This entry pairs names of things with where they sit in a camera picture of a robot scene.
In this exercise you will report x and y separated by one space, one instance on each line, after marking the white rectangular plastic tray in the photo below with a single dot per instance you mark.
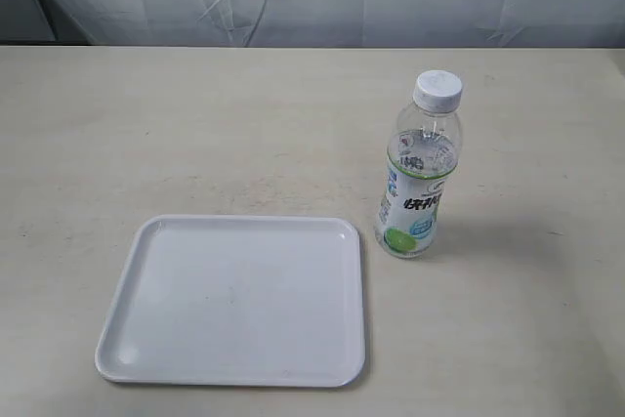
249 301

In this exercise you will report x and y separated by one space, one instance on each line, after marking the clear plastic drink bottle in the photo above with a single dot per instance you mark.
422 152

